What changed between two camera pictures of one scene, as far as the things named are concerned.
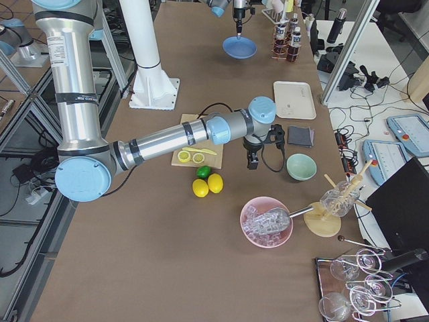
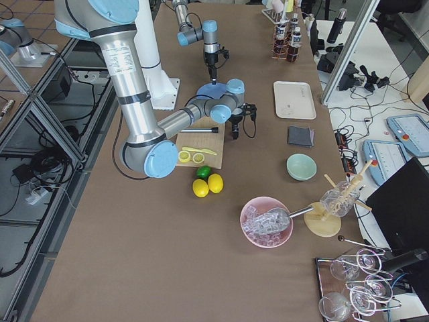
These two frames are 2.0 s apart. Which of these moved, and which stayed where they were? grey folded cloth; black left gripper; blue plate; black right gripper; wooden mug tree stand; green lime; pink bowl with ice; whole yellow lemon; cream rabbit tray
Moved: black right gripper; black left gripper; blue plate
Stayed: green lime; whole yellow lemon; cream rabbit tray; wooden mug tree stand; grey folded cloth; pink bowl with ice
